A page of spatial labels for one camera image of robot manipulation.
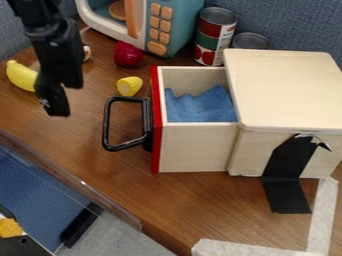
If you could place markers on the blue cloth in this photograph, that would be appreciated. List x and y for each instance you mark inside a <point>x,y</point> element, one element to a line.
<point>202,106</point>

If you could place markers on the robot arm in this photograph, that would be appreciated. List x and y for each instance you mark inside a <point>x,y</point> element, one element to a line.
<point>33,15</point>

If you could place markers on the yellow toy corn piece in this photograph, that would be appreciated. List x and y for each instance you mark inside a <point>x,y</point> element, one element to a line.
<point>130,86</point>

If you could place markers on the white and orange toy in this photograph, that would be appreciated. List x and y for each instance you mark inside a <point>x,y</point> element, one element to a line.
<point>87,53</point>

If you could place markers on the silver can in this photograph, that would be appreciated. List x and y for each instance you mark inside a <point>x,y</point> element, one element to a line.
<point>250,40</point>

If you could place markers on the red labelled can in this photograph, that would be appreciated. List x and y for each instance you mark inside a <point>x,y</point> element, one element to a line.
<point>214,36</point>

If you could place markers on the cabinet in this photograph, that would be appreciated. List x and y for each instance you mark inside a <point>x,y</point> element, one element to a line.
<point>285,93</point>

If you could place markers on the yellow toy banana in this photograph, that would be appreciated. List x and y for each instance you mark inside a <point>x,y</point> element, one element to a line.
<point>20,76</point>

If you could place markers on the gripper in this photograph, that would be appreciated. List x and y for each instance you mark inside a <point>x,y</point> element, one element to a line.
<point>58,56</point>

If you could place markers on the toy microwave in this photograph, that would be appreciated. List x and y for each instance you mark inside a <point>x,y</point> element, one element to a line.
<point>147,23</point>

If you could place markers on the drawer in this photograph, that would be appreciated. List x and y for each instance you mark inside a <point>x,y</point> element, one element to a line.
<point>196,146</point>

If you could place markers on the black tape strip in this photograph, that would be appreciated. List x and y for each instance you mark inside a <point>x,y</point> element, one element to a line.
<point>287,180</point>

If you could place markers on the red toy strawberry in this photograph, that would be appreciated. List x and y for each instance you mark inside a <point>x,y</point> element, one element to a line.
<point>127,55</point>

